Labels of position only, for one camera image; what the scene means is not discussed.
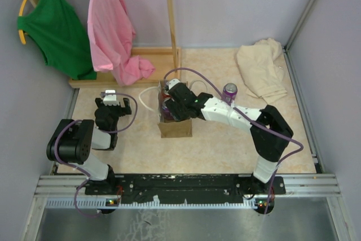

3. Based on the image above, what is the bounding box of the purple Fanta soda can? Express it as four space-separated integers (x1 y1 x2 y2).
222 82 238 104

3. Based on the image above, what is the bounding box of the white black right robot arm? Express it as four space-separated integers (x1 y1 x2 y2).
165 79 293 194

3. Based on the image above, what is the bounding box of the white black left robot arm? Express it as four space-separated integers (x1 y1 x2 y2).
46 94 138 195

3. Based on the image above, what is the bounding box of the red Coke can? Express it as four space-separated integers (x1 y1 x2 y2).
161 84 170 99

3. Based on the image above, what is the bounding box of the wooden clothes rack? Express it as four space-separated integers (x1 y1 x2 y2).
10 0 183 89

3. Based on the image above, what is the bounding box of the pink t-shirt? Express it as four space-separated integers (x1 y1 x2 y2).
87 0 155 86

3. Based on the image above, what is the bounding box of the beige folded cloth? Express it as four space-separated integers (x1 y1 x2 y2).
236 38 288 104

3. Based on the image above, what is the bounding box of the green tank top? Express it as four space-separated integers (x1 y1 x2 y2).
17 0 96 80

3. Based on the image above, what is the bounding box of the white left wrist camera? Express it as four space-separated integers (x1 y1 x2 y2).
101 90 120 106

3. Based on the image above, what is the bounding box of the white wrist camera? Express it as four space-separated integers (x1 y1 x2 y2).
166 78 181 90
101 90 120 106

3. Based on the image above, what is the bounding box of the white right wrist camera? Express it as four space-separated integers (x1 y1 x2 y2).
166 78 181 90

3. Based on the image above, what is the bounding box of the canvas bag with rope handles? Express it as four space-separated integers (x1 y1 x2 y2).
138 81 192 138

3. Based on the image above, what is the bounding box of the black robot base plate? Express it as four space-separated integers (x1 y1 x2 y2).
97 174 286 204

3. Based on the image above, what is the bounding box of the aluminium frame rail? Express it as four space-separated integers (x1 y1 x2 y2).
34 174 341 214

